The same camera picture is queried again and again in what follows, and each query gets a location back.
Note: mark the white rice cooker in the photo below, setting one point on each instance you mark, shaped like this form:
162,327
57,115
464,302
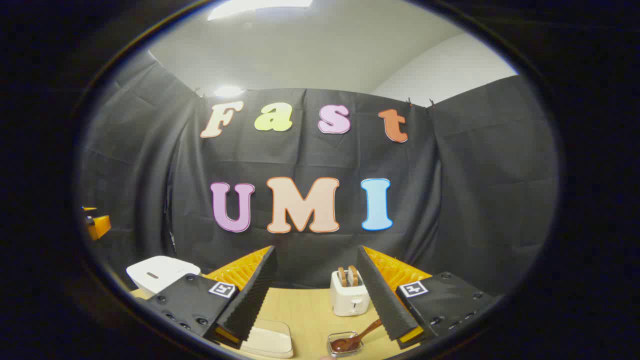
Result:
160,270

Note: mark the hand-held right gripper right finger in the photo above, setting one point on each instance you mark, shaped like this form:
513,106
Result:
385,300

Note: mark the brown wooden spoon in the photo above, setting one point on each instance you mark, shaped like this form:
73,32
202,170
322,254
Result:
345,344

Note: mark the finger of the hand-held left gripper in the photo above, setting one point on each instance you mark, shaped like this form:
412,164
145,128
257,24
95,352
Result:
101,226

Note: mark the white toaster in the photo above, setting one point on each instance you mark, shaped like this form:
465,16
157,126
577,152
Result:
350,300

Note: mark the brown toast slice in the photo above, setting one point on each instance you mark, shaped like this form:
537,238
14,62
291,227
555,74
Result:
353,275
342,276

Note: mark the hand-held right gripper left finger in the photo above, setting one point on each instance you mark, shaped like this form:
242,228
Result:
250,300

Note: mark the clear plastic box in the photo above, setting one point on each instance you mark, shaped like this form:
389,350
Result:
272,340

